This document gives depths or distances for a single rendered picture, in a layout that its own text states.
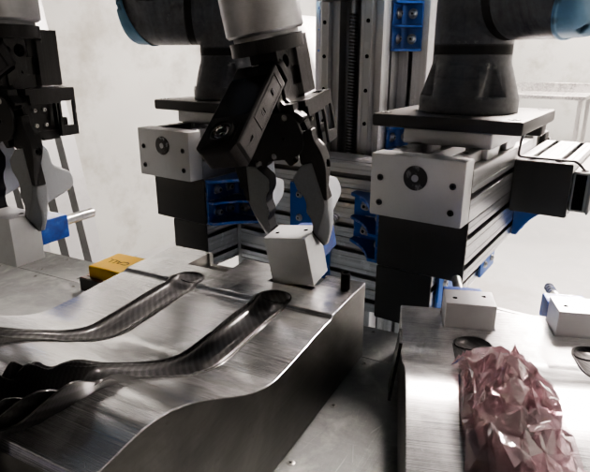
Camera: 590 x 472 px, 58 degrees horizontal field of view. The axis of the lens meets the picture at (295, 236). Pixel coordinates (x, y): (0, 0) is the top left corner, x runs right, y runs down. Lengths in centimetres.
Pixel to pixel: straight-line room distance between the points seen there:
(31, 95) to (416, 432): 49
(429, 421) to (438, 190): 41
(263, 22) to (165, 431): 35
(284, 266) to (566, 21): 45
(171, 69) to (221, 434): 310
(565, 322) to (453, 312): 11
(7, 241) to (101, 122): 245
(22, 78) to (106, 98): 245
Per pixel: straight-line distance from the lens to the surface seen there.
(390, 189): 77
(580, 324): 61
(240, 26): 52
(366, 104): 103
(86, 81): 303
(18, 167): 63
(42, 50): 67
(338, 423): 52
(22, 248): 65
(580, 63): 739
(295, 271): 56
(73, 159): 243
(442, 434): 38
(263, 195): 57
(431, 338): 56
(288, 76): 55
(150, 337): 50
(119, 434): 31
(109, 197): 314
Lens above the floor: 112
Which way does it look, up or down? 18 degrees down
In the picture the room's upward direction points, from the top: straight up
